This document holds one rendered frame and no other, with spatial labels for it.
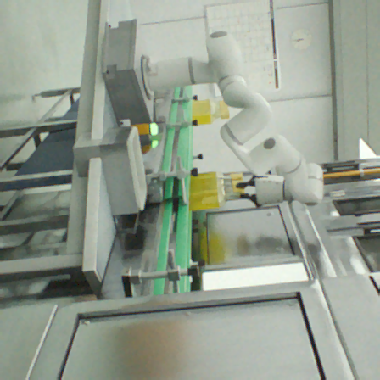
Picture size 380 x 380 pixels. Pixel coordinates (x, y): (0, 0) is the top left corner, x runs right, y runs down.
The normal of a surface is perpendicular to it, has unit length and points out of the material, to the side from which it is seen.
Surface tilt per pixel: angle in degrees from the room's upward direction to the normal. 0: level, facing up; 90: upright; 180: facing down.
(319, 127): 90
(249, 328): 90
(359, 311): 90
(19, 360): 90
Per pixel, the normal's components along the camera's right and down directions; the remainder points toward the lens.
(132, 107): 0.06, 0.79
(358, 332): -0.11, -0.92
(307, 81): 0.00, 0.37
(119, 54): -0.11, -0.60
